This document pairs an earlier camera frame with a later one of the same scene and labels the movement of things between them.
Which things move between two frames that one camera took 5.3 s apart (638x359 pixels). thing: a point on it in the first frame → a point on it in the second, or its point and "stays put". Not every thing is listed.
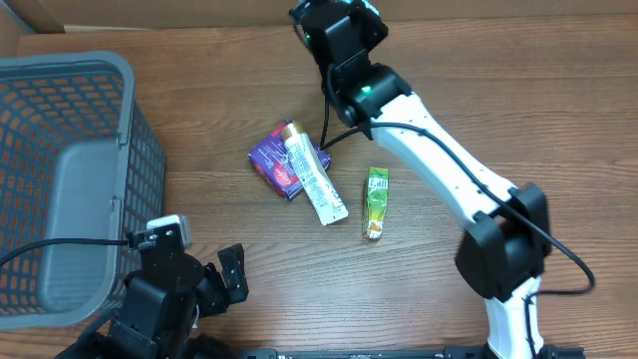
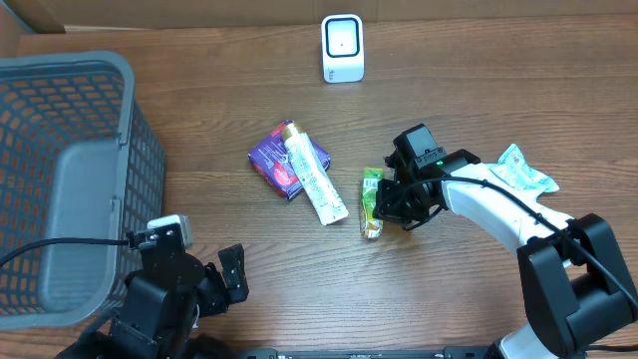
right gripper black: (329, 20) → (392, 203)
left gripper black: (212, 287) stays put
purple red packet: (271, 161) stays put
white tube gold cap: (326, 197) stays put
